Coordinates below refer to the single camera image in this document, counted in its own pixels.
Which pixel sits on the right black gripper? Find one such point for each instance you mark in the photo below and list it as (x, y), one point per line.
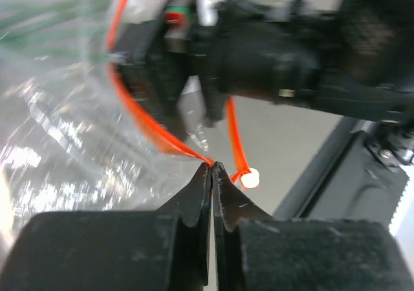
(237, 57)

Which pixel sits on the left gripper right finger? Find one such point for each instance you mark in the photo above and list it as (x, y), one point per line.
(255, 251)

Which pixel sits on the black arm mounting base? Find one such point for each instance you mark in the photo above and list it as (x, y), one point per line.
(361, 172)

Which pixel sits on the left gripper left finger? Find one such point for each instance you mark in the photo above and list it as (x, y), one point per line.
(164, 249)

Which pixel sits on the red-zip bag with food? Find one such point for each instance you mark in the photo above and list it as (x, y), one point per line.
(71, 137)

